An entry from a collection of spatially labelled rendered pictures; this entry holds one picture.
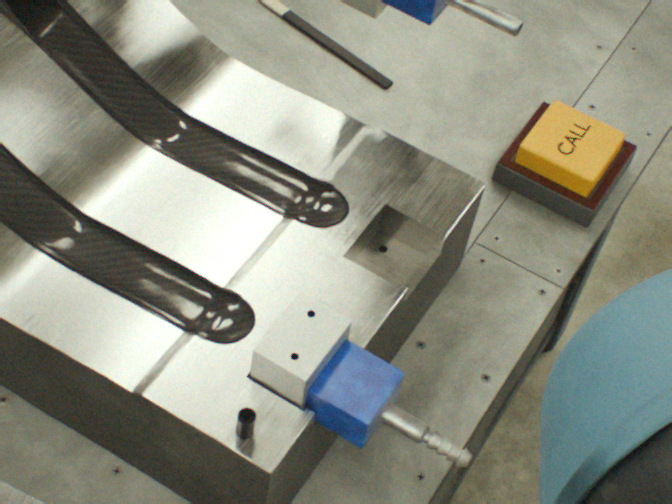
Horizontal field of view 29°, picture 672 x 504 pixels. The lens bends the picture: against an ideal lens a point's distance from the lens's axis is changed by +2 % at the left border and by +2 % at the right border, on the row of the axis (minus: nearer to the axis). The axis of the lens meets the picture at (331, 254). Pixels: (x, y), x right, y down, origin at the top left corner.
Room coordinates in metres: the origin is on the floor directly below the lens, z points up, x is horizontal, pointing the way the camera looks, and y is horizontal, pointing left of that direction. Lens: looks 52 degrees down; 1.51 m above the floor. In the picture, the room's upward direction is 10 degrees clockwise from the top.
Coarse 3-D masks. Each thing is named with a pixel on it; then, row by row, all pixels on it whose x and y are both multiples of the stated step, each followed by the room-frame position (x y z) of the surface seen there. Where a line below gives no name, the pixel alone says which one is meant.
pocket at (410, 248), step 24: (384, 216) 0.54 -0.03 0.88; (360, 240) 0.51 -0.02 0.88; (384, 240) 0.53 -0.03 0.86; (408, 240) 0.53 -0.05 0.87; (432, 240) 0.53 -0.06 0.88; (360, 264) 0.51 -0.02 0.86; (384, 264) 0.51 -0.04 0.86; (408, 264) 0.52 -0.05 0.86; (432, 264) 0.51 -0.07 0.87; (408, 288) 0.49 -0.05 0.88
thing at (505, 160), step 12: (540, 108) 0.72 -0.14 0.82; (528, 132) 0.70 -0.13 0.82; (516, 144) 0.68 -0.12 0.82; (624, 144) 0.70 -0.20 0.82; (504, 156) 0.67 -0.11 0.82; (624, 156) 0.69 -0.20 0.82; (516, 168) 0.66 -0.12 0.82; (612, 168) 0.67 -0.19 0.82; (540, 180) 0.65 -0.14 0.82; (612, 180) 0.66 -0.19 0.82; (564, 192) 0.64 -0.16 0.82; (600, 192) 0.65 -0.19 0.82; (588, 204) 0.63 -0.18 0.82
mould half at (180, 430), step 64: (128, 0) 0.66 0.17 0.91; (0, 64) 0.57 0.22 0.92; (128, 64) 0.61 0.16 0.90; (192, 64) 0.64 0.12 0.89; (0, 128) 0.53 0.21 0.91; (64, 128) 0.55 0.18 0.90; (256, 128) 0.59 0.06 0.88; (320, 128) 0.60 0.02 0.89; (64, 192) 0.51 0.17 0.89; (128, 192) 0.52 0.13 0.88; (192, 192) 0.53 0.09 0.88; (384, 192) 0.55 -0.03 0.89; (448, 192) 0.56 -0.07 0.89; (0, 256) 0.45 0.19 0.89; (192, 256) 0.47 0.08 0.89; (256, 256) 0.48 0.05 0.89; (320, 256) 0.49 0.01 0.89; (448, 256) 0.54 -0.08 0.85; (0, 320) 0.41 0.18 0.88; (64, 320) 0.41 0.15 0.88; (128, 320) 0.42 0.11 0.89; (256, 320) 0.43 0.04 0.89; (384, 320) 0.45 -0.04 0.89; (64, 384) 0.39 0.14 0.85; (128, 384) 0.38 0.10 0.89; (192, 384) 0.38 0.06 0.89; (256, 384) 0.39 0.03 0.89; (128, 448) 0.37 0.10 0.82; (192, 448) 0.36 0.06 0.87; (256, 448) 0.35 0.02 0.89; (320, 448) 0.40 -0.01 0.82
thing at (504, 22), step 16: (352, 0) 0.70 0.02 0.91; (368, 0) 0.70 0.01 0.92; (384, 0) 0.70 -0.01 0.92; (400, 0) 0.69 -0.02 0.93; (416, 0) 0.69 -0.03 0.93; (432, 0) 0.68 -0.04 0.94; (448, 0) 0.70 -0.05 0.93; (464, 0) 0.69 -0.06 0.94; (480, 0) 0.70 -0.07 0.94; (416, 16) 0.69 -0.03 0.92; (432, 16) 0.68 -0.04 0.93; (480, 16) 0.69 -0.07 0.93; (496, 16) 0.68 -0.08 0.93; (512, 16) 0.69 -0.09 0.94; (512, 32) 0.68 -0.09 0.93
